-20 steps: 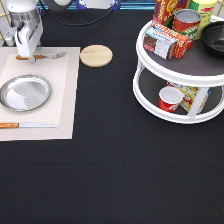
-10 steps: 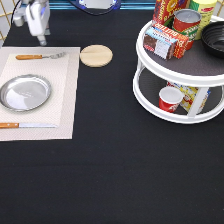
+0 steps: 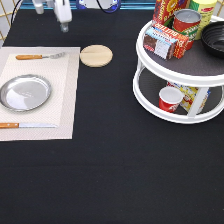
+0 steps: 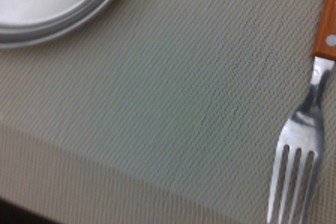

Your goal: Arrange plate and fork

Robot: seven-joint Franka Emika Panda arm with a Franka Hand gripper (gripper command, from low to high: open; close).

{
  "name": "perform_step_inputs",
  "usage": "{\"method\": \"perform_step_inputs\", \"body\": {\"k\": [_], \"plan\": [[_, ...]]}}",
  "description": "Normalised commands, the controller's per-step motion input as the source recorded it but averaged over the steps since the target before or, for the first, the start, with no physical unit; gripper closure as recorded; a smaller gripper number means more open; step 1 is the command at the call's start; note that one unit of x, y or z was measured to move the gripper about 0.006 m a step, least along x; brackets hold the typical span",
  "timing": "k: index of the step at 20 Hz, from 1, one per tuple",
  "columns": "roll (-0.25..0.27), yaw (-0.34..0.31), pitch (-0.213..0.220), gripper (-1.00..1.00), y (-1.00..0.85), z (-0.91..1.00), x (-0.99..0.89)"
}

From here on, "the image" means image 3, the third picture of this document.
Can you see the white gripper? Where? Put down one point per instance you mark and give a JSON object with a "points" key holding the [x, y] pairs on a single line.
{"points": [[61, 9]]}

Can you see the black bowl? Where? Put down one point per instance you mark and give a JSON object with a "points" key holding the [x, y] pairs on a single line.
{"points": [[212, 38]]}

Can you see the yellow white food box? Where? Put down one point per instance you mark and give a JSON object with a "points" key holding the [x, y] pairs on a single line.
{"points": [[189, 96]]}

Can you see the yellow green canister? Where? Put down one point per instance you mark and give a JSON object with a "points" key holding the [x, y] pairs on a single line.
{"points": [[205, 8]]}

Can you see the red chocolate pudding box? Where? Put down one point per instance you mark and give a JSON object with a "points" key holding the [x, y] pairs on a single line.
{"points": [[165, 42]]}

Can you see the white two-tier turntable rack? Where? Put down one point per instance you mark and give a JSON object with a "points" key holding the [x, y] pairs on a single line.
{"points": [[196, 68]]}

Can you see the wooden handled knife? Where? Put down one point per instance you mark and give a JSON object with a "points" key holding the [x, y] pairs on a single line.
{"points": [[27, 125]]}

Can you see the wooden handled fork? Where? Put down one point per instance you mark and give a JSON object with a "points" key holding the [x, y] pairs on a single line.
{"points": [[31, 57]]}

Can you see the beige woven placemat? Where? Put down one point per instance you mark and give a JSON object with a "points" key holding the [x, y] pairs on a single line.
{"points": [[59, 109]]}

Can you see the red orange food box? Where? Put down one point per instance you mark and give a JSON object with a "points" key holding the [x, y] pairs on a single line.
{"points": [[164, 10]]}

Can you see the red cup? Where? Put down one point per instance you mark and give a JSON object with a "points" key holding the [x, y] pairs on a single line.
{"points": [[170, 98]]}

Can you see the red soup can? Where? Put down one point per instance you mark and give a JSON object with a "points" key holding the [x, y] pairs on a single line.
{"points": [[186, 22]]}

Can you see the round wooden coaster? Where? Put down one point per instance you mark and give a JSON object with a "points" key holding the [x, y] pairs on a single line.
{"points": [[96, 55]]}

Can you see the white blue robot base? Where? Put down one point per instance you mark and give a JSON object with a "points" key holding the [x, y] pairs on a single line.
{"points": [[98, 4]]}

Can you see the round silver metal plate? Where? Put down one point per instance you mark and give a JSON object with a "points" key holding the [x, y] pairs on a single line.
{"points": [[25, 92]]}

